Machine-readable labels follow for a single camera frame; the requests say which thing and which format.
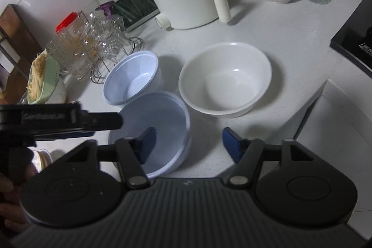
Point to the cluster of clear glass cups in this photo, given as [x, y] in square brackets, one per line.
[104, 38]

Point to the glass jar with red lid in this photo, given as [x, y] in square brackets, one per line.
[66, 22]

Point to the dry noodles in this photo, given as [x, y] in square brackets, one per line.
[36, 76]

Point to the wooden cutting board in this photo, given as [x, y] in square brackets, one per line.
[17, 30]

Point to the white bowl with brown foot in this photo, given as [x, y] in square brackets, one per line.
[59, 92]

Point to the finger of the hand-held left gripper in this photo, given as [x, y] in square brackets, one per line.
[101, 121]

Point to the person's left hand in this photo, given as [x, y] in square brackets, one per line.
[8, 207]

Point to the green chopstick holder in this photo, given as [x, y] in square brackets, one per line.
[136, 8]

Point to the pale blue bowl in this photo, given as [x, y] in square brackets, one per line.
[130, 82]
[162, 120]

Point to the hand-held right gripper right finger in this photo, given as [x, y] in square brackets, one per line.
[232, 146]

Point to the white appliance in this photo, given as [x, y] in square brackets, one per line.
[334, 120]

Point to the small white bowl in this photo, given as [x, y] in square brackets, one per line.
[225, 82]

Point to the white utensil cup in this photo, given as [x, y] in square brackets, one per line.
[8, 57]

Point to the black stove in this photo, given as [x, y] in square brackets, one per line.
[354, 41]

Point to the purple tinted glass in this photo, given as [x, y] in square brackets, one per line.
[106, 7]

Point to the green colander basket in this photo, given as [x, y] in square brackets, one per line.
[51, 76]

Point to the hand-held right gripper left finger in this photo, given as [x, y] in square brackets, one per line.
[148, 146]

